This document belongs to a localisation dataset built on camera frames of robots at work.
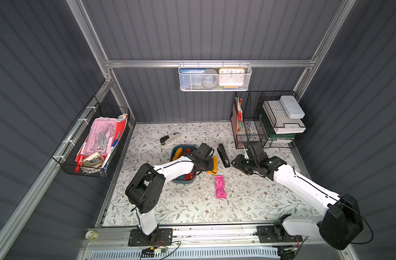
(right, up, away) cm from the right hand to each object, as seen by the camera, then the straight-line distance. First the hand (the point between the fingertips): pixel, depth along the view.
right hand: (236, 162), depth 82 cm
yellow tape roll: (-70, -33, -7) cm, 78 cm away
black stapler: (-4, +1, +17) cm, 18 cm away
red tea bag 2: (-26, +4, +17) cm, 32 cm away
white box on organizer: (+38, +30, +14) cm, 50 cm away
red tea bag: (-25, -9, +6) cm, 27 cm away
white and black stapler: (-41, +11, +23) cm, 48 cm away
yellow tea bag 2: (-32, +2, +16) cm, 36 cm away
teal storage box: (-29, -12, +9) cm, 32 cm away
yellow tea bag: (-9, -2, +14) cm, 17 cm away
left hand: (-11, -4, +8) cm, 14 cm away
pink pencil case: (-64, +16, -8) cm, 66 cm away
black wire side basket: (-70, +6, -19) cm, 73 cm away
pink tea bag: (-8, -14, +4) cm, 17 cm away
